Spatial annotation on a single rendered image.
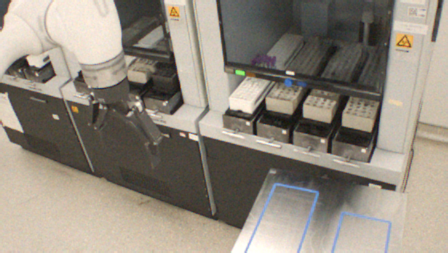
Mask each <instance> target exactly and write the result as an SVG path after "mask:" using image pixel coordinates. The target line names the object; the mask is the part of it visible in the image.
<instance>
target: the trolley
mask: <svg viewBox="0 0 448 253"><path fill-rule="evenodd" d="M407 199H408V194H407V193H399V192H396V191H389V190H386V189H378V188H375V187H368V186H365V185H358V184H353V183H347V182H343V181H339V180H332V179H325V178H321V177H318V176H313V175H307V174H304V175H303V174H299V173H295V172H291V171H284V170H280V169H276V168H272V167H271V168H270V171H269V173H268V175H267V177H266V179H265V181H264V183H263V185H262V188H261V190H260V191H259V193H258V196H257V198H256V199H255V201H254V205H253V206H252V207H251V209H250V214H249V216H248V218H247V219H246V222H245V224H244V226H243V228H242V230H241V232H240V234H239V236H238V238H237V240H236V242H235V244H234V246H233V250H232V252H231V253H401V250H402V237H403V230H404V222H405V214H406V205H407Z"/></svg>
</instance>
